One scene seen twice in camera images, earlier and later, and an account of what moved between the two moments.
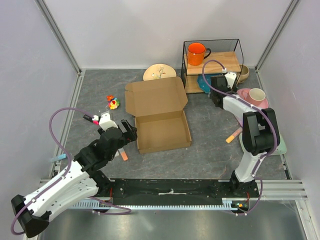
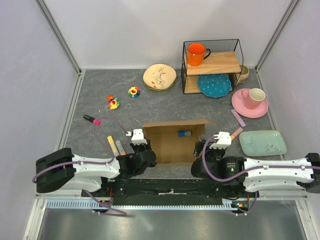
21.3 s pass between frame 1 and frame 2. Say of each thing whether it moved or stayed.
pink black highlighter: stayed
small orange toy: stayed
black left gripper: moved
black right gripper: moved
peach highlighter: stayed
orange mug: stayed
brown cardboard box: moved
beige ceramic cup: stayed
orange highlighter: stayed
